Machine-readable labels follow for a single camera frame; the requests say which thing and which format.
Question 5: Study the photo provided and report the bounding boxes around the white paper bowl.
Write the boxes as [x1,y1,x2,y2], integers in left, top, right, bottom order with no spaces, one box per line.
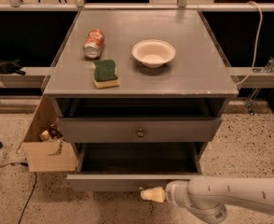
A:
[131,39,176,68]

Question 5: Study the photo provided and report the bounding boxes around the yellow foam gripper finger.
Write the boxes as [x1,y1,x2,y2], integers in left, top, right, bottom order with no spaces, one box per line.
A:
[141,187,165,203]

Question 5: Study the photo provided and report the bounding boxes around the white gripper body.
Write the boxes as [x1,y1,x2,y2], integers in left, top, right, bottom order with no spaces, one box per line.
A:
[165,180,192,207]

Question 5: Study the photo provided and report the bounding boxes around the grey top drawer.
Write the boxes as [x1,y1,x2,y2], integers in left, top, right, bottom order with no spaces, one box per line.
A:
[57,118,222,143]

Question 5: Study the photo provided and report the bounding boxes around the grey wooden drawer cabinet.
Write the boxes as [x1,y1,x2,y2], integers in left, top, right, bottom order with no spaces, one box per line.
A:
[43,8,240,161]

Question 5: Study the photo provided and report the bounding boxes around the white hanging cable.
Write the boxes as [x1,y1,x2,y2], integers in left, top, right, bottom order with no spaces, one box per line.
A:
[235,0,265,87]

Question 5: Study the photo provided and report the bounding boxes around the black floor cable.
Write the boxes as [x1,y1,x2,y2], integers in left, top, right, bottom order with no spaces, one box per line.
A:
[0,161,38,224]

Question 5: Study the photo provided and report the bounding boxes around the grey drawer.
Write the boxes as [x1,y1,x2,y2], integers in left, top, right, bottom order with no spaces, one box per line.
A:
[57,118,222,143]
[67,143,201,192]

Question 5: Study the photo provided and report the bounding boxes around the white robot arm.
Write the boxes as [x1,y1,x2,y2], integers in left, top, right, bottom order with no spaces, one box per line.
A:
[141,176,274,224]

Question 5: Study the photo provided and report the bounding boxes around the orange soda can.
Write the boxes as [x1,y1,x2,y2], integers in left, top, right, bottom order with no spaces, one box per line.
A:
[83,29,105,59]

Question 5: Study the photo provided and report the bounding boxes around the cardboard box with snacks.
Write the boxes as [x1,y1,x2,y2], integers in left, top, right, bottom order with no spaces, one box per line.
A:
[22,96,77,172]

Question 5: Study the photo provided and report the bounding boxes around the black object on shelf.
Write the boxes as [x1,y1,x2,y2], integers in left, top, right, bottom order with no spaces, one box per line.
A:
[0,60,26,76]

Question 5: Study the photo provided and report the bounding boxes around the green yellow sponge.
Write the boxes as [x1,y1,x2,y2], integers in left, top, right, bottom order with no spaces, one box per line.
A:
[93,60,119,89]

